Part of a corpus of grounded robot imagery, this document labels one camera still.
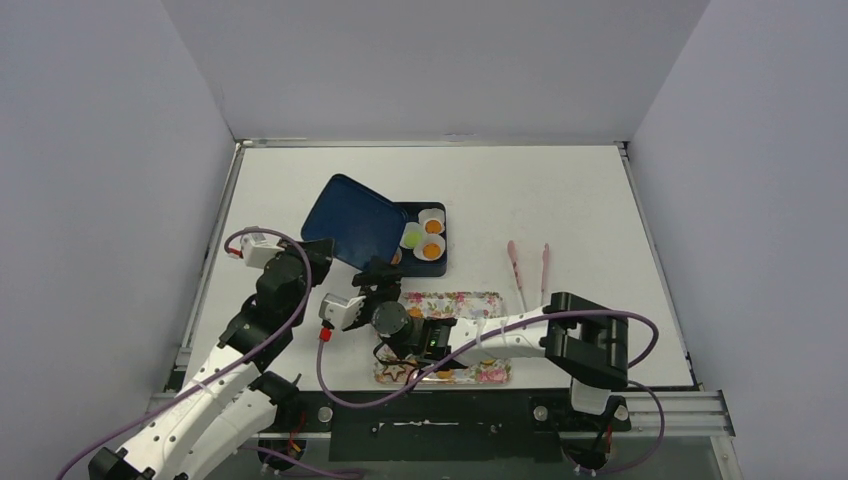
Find green round cookie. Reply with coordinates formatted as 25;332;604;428
403;231;423;249

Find dark blue box lid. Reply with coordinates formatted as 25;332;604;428
300;174;408;270

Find orange speckled round cookie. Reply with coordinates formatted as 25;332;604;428
422;243;443;261

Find pink cat paw tongs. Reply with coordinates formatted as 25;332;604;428
506;239;552;316

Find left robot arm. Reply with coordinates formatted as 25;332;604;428
88;238;335;479

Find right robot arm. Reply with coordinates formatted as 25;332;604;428
340;261;629;428

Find dark blue square box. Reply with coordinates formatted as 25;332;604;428
395;202;448;278

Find floral rectangular tray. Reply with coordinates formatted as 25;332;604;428
373;292;512;386

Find star chocolate cookie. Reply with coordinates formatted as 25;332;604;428
376;364;409;384

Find white paper cup centre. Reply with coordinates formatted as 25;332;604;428
400;222;426;250

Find white paper cup front-right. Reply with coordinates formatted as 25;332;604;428
413;234;446;262

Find white paper cup back-right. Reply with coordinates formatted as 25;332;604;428
418;208;446;235

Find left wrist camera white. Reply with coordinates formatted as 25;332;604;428
239;232;281;269

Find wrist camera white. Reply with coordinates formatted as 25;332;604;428
239;232;281;269
318;293;368;331

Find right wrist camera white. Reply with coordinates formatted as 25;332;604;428
318;293;368;331

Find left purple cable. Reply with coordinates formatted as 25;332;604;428
56;228;366;480

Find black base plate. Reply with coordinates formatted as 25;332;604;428
258;389;631;462

